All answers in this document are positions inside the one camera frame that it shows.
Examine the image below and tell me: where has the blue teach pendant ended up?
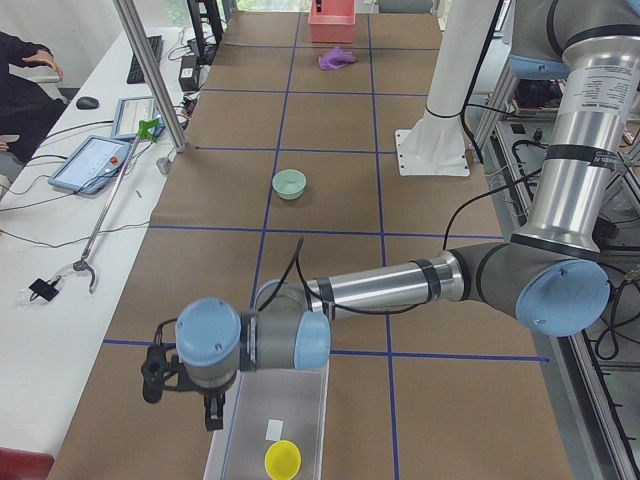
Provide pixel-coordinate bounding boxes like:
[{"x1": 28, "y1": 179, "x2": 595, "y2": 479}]
[
  {"x1": 48, "y1": 136, "x2": 131, "y2": 195},
  {"x1": 111, "y1": 96, "x2": 165, "y2": 141}
]

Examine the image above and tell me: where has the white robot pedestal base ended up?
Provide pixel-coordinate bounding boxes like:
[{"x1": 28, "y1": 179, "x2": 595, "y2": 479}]
[{"x1": 395, "y1": 0, "x2": 501, "y2": 177}]

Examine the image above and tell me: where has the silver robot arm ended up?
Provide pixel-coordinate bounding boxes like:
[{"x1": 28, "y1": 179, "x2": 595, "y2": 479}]
[{"x1": 175, "y1": 1, "x2": 639, "y2": 431}]

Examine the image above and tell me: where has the aluminium frame post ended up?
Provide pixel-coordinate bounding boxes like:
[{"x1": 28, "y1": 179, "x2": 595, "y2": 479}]
[{"x1": 113, "y1": 0, "x2": 187, "y2": 153}]

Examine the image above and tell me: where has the black keyboard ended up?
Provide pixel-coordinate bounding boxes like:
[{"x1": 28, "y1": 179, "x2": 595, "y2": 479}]
[{"x1": 126, "y1": 34, "x2": 165, "y2": 85}]

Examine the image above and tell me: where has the translucent white plastic box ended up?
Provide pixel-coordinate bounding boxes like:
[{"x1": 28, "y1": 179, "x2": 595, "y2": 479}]
[{"x1": 204, "y1": 366, "x2": 329, "y2": 479}]

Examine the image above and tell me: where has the blue teach pendant near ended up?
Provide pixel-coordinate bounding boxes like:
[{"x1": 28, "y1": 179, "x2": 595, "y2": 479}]
[{"x1": 48, "y1": 136, "x2": 131, "y2": 195}]

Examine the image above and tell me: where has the small black adapter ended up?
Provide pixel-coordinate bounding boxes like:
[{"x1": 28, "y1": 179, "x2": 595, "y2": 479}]
[{"x1": 29, "y1": 278, "x2": 59, "y2": 301}]

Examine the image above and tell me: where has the yellow plastic cup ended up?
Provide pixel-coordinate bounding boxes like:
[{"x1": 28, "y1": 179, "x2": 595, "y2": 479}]
[{"x1": 264, "y1": 440, "x2": 302, "y2": 480}]

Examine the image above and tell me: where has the purple cloth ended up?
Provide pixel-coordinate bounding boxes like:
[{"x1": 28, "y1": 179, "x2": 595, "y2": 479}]
[{"x1": 318, "y1": 47, "x2": 356, "y2": 71}]

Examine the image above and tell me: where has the seated person in black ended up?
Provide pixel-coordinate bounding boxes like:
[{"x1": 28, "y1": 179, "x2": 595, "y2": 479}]
[{"x1": 1, "y1": 32, "x2": 66, "y2": 164}]

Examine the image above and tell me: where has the blue teach pendant far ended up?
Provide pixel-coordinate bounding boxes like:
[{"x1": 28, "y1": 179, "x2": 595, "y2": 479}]
[{"x1": 111, "y1": 96, "x2": 165, "y2": 141}]

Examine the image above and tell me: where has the small black power box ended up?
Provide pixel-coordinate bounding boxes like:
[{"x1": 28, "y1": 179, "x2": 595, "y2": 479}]
[{"x1": 178, "y1": 55, "x2": 201, "y2": 92}]

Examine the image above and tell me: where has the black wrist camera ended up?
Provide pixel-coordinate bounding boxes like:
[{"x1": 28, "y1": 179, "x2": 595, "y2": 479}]
[{"x1": 141, "y1": 319, "x2": 188, "y2": 404}]

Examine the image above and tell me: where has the mint green bowl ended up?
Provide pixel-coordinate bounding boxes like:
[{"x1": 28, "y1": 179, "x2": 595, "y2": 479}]
[{"x1": 271, "y1": 169, "x2": 307, "y2": 200}]

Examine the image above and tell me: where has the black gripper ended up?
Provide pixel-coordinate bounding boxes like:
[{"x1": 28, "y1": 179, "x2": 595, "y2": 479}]
[{"x1": 195, "y1": 382, "x2": 234, "y2": 431}]

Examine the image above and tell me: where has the white paper label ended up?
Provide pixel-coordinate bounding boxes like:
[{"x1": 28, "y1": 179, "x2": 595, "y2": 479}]
[{"x1": 265, "y1": 419, "x2": 284, "y2": 442}]

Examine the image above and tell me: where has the green handled reacher grabber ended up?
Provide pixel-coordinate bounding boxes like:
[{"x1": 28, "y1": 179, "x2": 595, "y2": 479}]
[{"x1": 72, "y1": 117, "x2": 160, "y2": 295}]

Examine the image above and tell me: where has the black computer mouse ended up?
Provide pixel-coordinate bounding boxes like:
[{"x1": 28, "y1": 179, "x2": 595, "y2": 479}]
[{"x1": 75, "y1": 96, "x2": 100, "y2": 110}]

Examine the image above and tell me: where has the pink plastic tray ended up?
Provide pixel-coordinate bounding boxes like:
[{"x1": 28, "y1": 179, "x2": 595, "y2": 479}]
[{"x1": 307, "y1": 0, "x2": 356, "y2": 44}]

